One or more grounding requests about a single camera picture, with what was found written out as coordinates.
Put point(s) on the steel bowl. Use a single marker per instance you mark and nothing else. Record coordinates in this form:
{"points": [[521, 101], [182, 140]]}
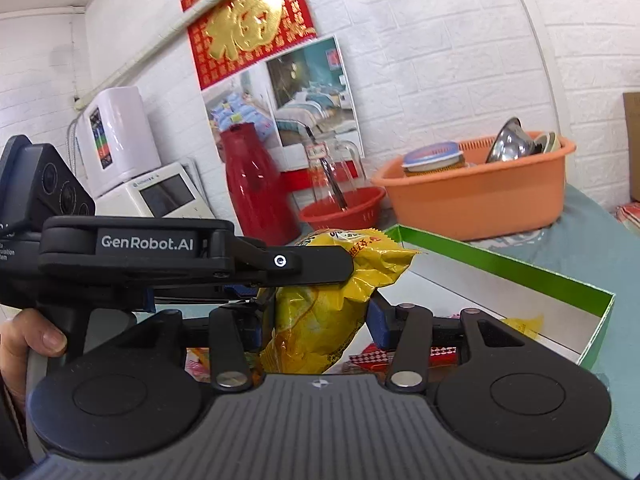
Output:
{"points": [[512, 142]]}

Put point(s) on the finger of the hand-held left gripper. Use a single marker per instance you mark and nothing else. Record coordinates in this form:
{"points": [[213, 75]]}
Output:
{"points": [[290, 262], [200, 294]]}

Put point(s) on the clear glass jar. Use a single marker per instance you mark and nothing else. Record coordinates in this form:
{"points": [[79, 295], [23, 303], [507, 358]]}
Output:
{"points": [[335, 170]]}

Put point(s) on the red thermos jug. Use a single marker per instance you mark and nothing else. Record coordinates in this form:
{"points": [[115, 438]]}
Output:
{"points": [[255, 185]]}

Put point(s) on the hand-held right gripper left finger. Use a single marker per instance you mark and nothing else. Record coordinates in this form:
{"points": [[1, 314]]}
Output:
{"points": [[254, 334]]}

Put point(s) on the white water purifier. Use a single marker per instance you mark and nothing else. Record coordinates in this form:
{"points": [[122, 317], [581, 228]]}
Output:
{"points": [[122, 135]]}

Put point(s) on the orange plastic basin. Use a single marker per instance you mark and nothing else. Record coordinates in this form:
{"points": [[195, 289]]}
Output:
{"points": [[475, 200]]}

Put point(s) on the white appliance with screen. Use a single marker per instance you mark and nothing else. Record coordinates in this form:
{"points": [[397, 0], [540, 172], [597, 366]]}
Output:
{"points": [[160, 195]]}

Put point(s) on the teal tablecloth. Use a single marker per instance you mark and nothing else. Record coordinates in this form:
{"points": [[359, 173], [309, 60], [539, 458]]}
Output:
{"points": [[622, 270]]}

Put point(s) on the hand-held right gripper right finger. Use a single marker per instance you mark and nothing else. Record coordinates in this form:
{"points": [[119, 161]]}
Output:
{"points": [[381, 321]]}

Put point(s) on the green cardboard box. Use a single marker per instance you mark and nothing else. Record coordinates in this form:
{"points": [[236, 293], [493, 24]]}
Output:
{"points": [[530, 280]]}

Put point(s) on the ceramic bowl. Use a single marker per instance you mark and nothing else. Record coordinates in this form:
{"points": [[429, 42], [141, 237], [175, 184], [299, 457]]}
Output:
{"points": [[550, 142]]}

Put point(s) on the brown cardboard box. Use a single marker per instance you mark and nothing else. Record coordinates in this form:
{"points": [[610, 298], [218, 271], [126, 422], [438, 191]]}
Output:
{"points": [[632, 145]]}

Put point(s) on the red plastic basket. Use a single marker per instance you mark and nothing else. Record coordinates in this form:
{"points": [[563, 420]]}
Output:
{"points": [[345, 215]]}

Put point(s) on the person's left hand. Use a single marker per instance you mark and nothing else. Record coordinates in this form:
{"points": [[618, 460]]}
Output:
{"points": [[25, 345]]}

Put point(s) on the yellow snack bag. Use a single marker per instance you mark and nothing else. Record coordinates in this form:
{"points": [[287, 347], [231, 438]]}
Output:
{"points": [[320, 320]]}

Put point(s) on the red gold wall calendar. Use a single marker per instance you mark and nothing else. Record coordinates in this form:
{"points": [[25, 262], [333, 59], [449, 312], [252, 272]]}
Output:
{"points": [[250, 25]]}

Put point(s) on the small yellow snack packet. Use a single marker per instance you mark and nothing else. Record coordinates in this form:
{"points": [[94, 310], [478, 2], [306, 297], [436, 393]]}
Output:
{"points": [[525, 327]]}

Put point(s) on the bedding wall poster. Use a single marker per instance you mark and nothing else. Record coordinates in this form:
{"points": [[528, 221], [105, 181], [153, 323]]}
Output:
{"points": [[305, 90]]}

